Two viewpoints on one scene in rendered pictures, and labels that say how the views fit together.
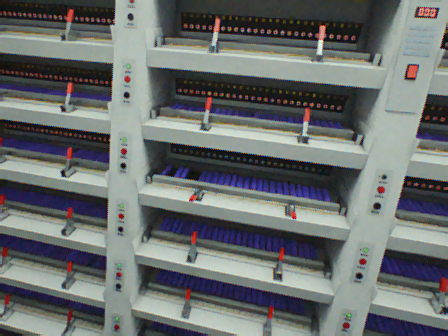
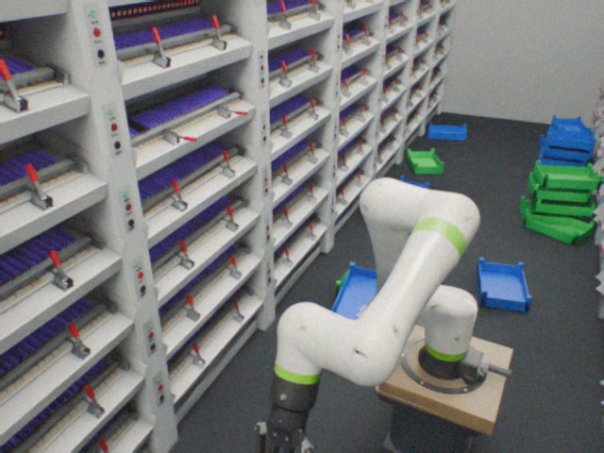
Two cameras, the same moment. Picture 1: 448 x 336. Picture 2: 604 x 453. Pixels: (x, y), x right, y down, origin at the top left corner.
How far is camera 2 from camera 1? 1.30 m
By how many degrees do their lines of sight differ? 70
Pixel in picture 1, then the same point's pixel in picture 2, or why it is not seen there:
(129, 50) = not seen: outside the picture
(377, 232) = (264, 100)
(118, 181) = (115, 168)
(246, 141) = (196, 64)
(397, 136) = (260, 23)
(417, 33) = not seen: outside the picture
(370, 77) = not seen: outside the picture
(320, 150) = (233, 51)
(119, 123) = (100, 94)
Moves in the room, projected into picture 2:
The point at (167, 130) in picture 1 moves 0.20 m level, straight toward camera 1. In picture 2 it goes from (143, 81) to (226, 82)
